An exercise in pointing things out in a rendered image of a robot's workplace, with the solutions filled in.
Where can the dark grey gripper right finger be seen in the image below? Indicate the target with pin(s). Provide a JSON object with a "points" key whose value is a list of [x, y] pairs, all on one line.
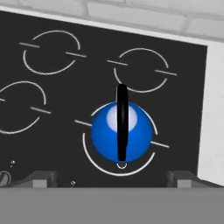
{"points": [[181, 178]]}

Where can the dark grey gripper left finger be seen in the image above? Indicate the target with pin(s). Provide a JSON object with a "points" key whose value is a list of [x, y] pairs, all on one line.
{"points": [[40, 178]]}

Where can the dark round hob knob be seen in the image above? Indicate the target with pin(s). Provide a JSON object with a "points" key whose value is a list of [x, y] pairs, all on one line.
{"points": [[4, 178]]}

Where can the black hob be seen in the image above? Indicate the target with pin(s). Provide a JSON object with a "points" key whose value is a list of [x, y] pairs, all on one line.
{"points": [[73, 87]]}

